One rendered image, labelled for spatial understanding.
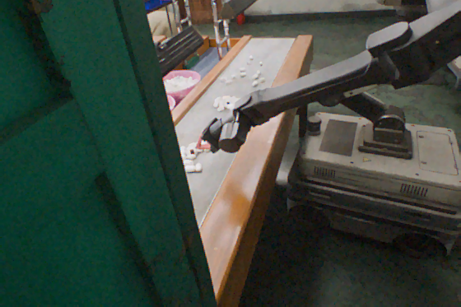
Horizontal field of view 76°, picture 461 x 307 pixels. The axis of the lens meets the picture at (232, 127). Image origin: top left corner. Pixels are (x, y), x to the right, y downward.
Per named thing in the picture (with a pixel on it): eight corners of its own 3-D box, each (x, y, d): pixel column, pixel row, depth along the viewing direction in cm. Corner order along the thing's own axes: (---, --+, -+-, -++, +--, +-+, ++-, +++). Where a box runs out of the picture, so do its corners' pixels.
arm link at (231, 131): (271, 111, 82) (250, 91, 78) (268, 142, 73) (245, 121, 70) (239, 129, 88) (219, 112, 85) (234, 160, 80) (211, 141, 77)
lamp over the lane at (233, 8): (266, -7, 185) (266, -20, 181) (235, 19, 137) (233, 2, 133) (253, -7, 187) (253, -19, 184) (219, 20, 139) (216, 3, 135)
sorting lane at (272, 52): (295, 41, 201) (295, 38, 200) (155, 323, 61) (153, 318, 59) (252, 41, 211) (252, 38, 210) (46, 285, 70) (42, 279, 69)
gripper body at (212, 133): (198, 138, 85) (214, 126, 80) (211, 119, 93) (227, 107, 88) (214, 154, 86) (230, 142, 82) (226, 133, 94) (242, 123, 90)
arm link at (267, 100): (435, 59, 53) (409, 14, 49) (435, 82, 50) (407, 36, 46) (263, 114, 85) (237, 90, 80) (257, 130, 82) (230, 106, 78)
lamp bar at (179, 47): (205, 44, 109) (202, 24, 106) (87, 142, 61) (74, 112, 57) (186, 44, 112) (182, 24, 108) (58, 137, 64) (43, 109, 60)
